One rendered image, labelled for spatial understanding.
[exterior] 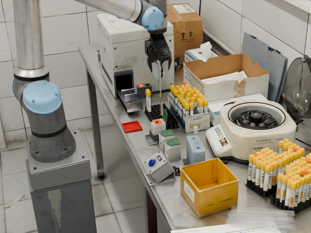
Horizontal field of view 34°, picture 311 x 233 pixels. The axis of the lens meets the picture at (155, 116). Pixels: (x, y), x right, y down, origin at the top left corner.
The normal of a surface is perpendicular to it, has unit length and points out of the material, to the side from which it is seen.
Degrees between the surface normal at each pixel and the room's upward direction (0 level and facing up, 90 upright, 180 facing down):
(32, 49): 91
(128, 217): 0
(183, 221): 0
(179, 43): 90
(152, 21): 91
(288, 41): 90
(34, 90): 9
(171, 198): 0
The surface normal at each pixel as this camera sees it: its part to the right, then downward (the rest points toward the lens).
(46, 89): 0.00, -0.79
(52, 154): 0.13, 0.22
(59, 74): 0.30, 0.45
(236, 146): -0.62, 0.40
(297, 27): -0.95, 0.18
